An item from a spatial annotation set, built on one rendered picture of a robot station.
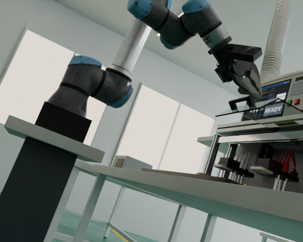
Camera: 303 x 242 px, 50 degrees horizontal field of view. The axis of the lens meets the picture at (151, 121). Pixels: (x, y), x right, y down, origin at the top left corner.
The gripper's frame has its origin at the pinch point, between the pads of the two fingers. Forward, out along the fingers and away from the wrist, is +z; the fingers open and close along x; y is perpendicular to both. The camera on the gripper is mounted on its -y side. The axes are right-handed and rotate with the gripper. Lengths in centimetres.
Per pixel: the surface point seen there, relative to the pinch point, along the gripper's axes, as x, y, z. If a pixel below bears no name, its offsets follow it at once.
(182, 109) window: -220, 487, 91
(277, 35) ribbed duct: -168, 142, 23
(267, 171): 5.4, 11.9, 26.6
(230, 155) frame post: -11, 57, 33
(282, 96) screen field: -28.5, 23.9, 16.1
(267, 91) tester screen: -32.2, 34.2, 14.0
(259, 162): 3.2, 16.6, 24.8
